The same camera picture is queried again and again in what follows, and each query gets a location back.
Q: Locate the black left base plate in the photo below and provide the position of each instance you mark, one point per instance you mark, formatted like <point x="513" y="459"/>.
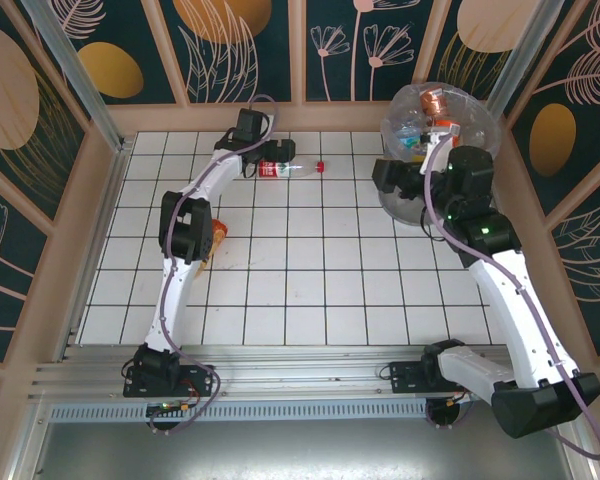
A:
<point x="200" y="380"/>

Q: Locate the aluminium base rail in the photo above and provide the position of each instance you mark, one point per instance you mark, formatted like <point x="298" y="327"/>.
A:
<point x="300" y="372"/>

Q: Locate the red white label plastic bottle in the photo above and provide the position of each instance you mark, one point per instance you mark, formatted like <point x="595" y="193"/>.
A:
<point x="300" y="171"/>

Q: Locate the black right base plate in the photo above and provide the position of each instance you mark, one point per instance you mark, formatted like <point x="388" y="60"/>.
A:
<point x="405" y="377"/>

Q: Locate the colourful light blue label bottle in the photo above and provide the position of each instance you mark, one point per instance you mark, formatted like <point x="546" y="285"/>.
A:
<point x="407" y="135"/>

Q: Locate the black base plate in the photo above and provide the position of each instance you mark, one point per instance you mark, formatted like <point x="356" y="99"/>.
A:
<point x="405" y="377"/>
<point x="200" y="380"/>

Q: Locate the aluminium corner post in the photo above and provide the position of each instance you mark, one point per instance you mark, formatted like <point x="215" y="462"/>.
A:
<point x="517" y="55"/>
<point x="80" y="80"/>

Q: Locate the orange juice label bottle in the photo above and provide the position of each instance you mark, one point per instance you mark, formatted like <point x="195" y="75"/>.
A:
<point x="220" y="232"/>

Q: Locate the brown drink plastic bottle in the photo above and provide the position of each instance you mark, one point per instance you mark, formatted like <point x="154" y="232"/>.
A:
<point x="434" y="102"/>

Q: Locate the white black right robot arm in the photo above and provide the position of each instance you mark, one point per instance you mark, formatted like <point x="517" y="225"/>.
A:
<point x="510" y="310"/>

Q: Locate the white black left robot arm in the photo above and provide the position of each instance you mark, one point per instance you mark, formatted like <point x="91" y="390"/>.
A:
<point x="172" y="300"/>

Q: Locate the grey mesh waste bin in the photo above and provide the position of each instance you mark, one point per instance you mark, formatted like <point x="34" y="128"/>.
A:
<point x="400" y="210"/>

